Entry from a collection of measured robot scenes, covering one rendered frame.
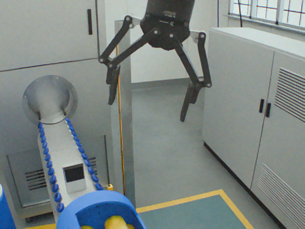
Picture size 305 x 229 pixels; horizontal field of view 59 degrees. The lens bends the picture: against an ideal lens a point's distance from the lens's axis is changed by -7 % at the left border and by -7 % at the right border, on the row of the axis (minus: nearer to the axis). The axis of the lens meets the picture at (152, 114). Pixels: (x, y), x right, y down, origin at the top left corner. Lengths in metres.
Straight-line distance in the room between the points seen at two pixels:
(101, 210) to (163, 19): 0.72
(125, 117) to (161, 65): 4.06
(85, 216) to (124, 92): 0.69
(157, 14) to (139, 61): 4.93
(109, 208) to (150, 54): 4.55
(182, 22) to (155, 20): 0.04
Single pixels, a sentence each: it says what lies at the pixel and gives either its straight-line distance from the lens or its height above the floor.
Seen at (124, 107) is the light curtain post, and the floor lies 1.26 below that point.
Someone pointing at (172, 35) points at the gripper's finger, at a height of 1.77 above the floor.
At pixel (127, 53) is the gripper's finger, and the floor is 1.74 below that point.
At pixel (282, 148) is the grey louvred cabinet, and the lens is 2.39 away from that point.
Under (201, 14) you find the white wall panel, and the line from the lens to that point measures 5.68.
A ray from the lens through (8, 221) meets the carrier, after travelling 1.48.
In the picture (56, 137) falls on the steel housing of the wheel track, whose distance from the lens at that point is 2.00.
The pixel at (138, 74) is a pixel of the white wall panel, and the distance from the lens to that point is 5.43.
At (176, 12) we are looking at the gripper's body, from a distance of 0.45.
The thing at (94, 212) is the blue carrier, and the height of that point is 1.15.
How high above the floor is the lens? 1.85
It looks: 24 degrees down
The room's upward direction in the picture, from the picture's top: straight up
